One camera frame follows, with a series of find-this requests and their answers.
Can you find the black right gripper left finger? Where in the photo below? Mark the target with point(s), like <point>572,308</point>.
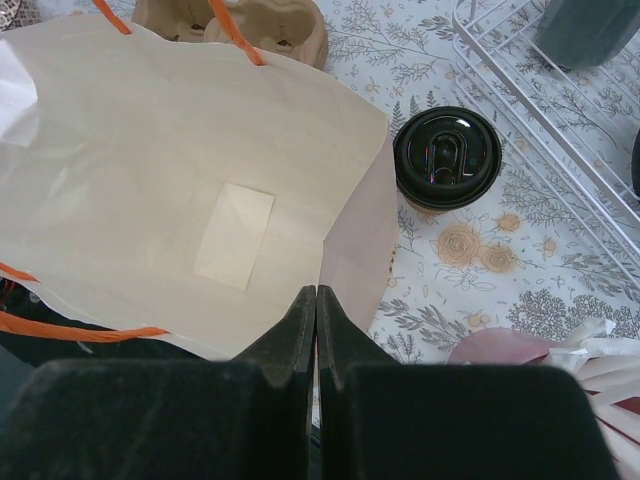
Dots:
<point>144,409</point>

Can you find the white wire dish rack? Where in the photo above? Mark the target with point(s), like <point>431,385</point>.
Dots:
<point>588,117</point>

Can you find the pink straw holder cup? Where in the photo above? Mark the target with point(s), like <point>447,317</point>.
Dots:
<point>500,346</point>

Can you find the printed kraft paper bag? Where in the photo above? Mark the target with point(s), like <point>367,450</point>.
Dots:
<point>156,188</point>

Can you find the patterned ceramic bowl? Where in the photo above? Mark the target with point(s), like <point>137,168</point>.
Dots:
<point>8,12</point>

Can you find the stacked brown pulp cup carriers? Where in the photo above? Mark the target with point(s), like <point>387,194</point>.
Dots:
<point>295,29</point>

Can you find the dark teal ceramic cup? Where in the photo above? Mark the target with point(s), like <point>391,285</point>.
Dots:
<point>586,33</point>

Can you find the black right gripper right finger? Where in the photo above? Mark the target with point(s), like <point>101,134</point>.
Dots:
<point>384,420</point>

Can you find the single brown paper cup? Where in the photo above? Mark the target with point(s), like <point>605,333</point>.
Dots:
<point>425,211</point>

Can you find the black plastic cup lid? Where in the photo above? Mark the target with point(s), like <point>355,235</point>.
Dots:
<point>446,158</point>

